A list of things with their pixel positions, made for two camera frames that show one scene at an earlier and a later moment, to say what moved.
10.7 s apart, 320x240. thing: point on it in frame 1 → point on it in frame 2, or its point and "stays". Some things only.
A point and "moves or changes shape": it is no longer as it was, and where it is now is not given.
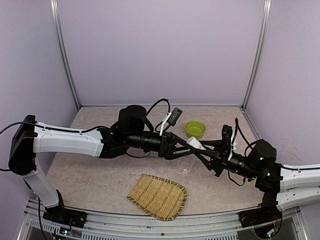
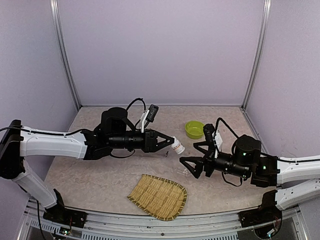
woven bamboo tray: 162,198 stays
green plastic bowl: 195,129 stays
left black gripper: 169,139 → 150,144
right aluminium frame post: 258,53 stays
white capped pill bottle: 193,141 moves or changes shape
